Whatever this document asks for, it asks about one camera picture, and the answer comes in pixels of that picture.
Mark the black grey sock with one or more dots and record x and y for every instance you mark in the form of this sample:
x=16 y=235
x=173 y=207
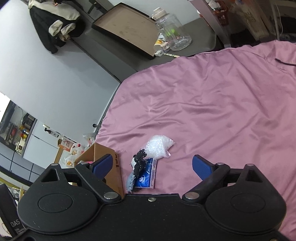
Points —
x=138 y=163

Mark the clear plastic jar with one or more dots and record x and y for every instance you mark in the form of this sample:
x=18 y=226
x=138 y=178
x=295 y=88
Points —
x=172 y=29

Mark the black and cream jacket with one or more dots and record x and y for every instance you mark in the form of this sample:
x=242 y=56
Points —
x=55 y=23

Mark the cardboard box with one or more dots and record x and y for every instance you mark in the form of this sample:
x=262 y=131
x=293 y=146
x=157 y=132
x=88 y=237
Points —
x=113 y=178

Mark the red basket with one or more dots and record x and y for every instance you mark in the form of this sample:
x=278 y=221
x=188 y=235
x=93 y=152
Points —
x=222 y=13

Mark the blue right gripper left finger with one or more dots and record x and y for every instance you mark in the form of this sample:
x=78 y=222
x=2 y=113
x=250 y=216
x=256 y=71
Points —
x=101 y=167

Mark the white refrigerator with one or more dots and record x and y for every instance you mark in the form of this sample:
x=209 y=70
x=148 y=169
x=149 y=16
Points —
x=42 y=146

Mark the small snack packets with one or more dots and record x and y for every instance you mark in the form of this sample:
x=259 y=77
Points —
x=161 y=47

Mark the shallow brown tray box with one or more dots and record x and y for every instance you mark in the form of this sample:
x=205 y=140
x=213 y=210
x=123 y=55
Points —
x=129 y=26

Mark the pink bed sheet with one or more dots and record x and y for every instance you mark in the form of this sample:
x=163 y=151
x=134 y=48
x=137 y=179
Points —
x=234 y=106

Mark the plastic bag of groceries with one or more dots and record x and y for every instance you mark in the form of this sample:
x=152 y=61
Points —
x=77 y=149

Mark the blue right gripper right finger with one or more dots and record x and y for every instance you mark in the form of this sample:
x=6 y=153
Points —
x=202 y=167

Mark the blue tissue pack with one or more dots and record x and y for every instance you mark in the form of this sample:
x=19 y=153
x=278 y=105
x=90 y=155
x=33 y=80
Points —
x=146 y=178

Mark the clear bubble wrap bag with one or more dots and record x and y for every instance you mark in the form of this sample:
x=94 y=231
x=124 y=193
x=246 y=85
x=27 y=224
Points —
x=158 y=147

